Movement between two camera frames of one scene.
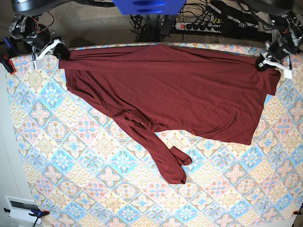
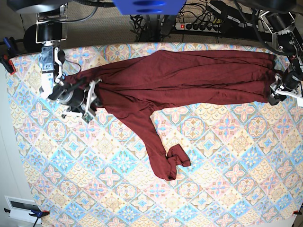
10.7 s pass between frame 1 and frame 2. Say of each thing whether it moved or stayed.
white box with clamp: stayed
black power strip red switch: stayed
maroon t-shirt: moved
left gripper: moved
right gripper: moved
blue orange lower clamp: stayed
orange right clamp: stayed
